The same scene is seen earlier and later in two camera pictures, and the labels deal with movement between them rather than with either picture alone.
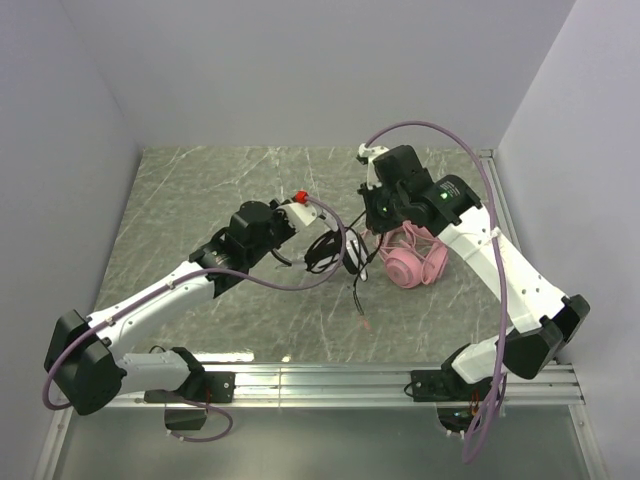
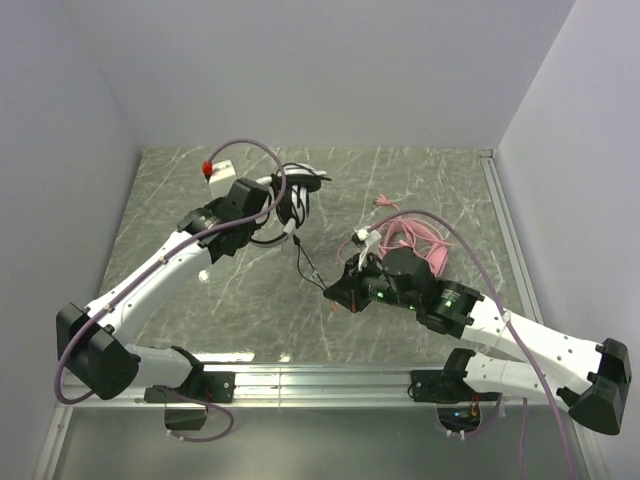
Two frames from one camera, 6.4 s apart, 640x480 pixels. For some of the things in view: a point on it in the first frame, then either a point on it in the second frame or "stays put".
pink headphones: [411, 255] stays put
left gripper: [282, 232] to [288, 195]
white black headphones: [321, 253] to [287, 190]
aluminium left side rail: [53, 443] stays put
